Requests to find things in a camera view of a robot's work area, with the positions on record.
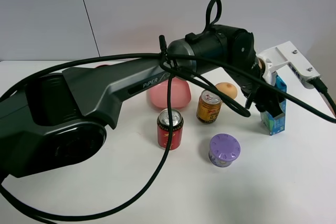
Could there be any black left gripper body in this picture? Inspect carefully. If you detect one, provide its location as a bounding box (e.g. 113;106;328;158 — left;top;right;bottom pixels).
240;76;271;111

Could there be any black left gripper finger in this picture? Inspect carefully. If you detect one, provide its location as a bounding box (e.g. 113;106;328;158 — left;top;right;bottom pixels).
267;100;283;118

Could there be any blue toothpaste box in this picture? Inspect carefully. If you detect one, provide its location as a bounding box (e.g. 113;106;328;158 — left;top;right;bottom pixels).
260;91;286;135

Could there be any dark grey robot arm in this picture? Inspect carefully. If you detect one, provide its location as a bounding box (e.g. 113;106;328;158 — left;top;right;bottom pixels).
1;24;284;177

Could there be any yellow potato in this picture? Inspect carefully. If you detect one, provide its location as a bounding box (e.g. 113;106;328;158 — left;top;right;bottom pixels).
215;82;238;99

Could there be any gold energy drink can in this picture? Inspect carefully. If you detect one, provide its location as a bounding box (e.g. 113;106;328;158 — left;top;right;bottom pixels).
196;90;222;123

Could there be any purple lidded round container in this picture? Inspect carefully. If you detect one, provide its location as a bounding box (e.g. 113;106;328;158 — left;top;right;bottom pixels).
208;133;241;167

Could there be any pink plastic plate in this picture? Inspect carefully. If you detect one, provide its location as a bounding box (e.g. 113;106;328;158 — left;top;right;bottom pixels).
146;79;192;111

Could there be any red drink can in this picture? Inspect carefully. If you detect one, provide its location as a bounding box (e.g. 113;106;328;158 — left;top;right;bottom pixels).
156;108;185;151

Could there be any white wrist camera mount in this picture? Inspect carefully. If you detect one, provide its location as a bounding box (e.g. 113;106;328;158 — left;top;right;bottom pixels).
257;41;321;89

